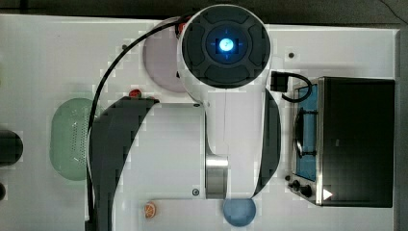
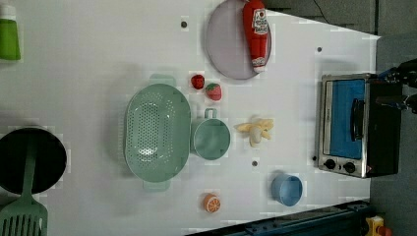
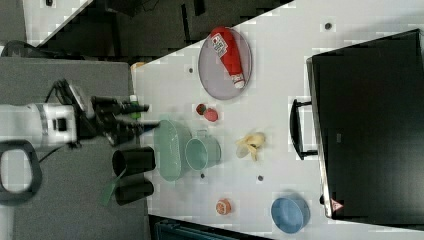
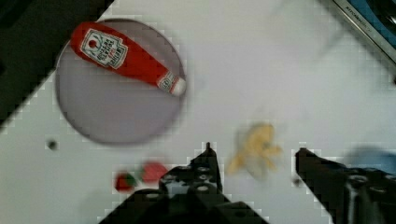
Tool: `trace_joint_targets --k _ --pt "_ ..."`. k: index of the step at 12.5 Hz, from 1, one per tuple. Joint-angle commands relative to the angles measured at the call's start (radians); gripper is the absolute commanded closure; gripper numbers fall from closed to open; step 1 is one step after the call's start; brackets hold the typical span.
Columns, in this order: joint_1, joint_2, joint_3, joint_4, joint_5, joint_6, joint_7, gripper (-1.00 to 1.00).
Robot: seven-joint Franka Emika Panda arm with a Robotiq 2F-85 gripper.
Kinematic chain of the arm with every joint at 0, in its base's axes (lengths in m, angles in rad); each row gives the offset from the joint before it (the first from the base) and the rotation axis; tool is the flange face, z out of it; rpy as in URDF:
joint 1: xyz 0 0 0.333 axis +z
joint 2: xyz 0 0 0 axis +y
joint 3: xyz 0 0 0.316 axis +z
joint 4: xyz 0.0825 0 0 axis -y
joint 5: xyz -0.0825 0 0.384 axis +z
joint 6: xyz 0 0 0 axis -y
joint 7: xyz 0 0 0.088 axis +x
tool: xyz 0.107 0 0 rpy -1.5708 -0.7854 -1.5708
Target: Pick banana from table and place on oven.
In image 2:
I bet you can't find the plush orange slice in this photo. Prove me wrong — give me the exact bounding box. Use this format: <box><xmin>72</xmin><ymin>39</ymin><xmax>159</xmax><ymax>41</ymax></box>
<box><xmin>203</xmin><ymin>194</ymin><xmax>221</xmax><ymax>213</ymax></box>

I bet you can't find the grey round plate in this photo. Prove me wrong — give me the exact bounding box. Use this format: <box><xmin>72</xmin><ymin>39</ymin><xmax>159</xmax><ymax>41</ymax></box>
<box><xmin>206</xmin><ymin>0</ymin><xmax>271</xmax><ymax>80</ymax></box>

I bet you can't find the black round pan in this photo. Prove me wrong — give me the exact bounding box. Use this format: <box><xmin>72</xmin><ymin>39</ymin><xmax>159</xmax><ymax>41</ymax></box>
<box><xmin>0</xmin><ymin>127</ymin><xmax>68</xmax><ymax>196</ymax></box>

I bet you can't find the yellow plush peeled banana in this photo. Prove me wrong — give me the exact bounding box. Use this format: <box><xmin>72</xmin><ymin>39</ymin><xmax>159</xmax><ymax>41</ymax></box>
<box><xmin>235</xmin><ymin>119</ymin><xmax>273</xmax><ymax>148</ymax></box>

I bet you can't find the yellow red toy object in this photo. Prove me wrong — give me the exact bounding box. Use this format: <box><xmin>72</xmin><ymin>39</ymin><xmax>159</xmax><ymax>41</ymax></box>
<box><xmin>366</xmin><ymin>215</ymin><xmax>392</xmax><ymax>236</ymax></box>

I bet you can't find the red plush tomato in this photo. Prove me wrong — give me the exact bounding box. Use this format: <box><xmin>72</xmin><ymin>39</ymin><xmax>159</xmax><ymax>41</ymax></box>
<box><xmin>191</xmin><ymin>75</ymin><xmax>205</xmax><ymax>89</ymax></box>

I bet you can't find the green perforated colander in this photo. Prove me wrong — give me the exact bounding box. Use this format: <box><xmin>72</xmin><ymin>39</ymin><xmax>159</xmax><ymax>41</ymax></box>
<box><xmin>124</xmin><ymin>74</ymin><xmax>191</xmax><ymax>192</ymax></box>

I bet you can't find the blue plastic cup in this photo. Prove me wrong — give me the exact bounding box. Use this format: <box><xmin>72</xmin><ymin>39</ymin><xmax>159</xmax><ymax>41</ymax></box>
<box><xmin>270</xmin><ymin>174</ymin><xmax>303</xmax><ymax>207</ymax></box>

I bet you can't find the green slotted spatula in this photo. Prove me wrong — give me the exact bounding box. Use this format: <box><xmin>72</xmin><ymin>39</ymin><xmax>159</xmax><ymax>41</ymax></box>
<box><xmin>0</xmin><ymin>139</ymin><xmax>48</xmax><ymax>236</ymax></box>

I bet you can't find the blue metal frame rail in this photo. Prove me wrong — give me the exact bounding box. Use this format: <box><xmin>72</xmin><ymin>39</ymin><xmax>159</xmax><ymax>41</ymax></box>
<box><xmin>188</xmin><ymin>201</ymin><xmax>376</xmax><ymax>236</ymax></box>

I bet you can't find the red plush ketchup bottle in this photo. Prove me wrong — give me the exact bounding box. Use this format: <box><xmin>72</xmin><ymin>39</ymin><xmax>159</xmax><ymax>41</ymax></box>
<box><xmin>242</xmin><ymin>0</ymin><xmax>268</xmax><ymax>73</ymax></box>

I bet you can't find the plush strawberry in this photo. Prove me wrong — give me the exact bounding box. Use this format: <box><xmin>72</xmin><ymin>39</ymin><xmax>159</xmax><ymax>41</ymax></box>
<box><xmin>206</xmin><ymin>83</ymin><xmax>222</xmax><ymax>101</ymax></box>

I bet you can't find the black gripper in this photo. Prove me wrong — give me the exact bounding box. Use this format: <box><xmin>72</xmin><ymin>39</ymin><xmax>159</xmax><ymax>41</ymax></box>
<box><xmin>380</xmin><ymin>59</ymin><xmax>417</xmax><ymax>114</ymax></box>

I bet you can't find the green measuring cup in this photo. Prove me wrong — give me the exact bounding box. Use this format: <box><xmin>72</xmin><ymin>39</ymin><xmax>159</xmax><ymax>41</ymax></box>
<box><xmin>190</xmin><ymin>108</ymin><xmax>231</xmax><ymax>160</ymax></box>

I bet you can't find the green squeeze bottle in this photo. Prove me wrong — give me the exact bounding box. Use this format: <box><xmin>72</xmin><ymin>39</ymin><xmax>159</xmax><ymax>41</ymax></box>
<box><xmin>0</xmin><ymin>4</ymin><xmax>21</xmax><ymax>61</ymax></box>

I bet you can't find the black silver toaster oven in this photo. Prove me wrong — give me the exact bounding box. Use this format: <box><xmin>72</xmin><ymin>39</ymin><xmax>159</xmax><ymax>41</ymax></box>
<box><xmin>318</xmin><ymin>74</ymin><xmax>402</xmax><ymax>178</ymax></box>

